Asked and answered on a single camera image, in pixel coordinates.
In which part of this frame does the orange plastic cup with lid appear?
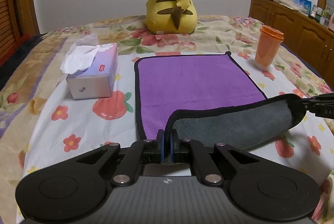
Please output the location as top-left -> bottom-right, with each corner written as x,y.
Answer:
255,25 -> 284,71

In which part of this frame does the purple and grey towel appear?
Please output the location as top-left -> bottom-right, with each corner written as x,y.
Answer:
134,52 -> 306,149

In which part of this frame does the pink tissue box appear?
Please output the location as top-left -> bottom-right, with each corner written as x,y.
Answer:
60,33 -> 118,100

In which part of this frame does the blue picture box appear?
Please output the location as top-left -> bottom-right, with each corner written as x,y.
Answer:
294,0 -> 312,16

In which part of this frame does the brown wooden cabinet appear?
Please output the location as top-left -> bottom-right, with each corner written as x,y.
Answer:
249,0 -> 333,87

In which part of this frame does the floral bed sheet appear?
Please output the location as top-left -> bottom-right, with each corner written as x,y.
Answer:
1,16 -> 333,223

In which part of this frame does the brown wooden slatted wardrobe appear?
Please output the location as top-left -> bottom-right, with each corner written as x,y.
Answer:
1,0 -> 40,64

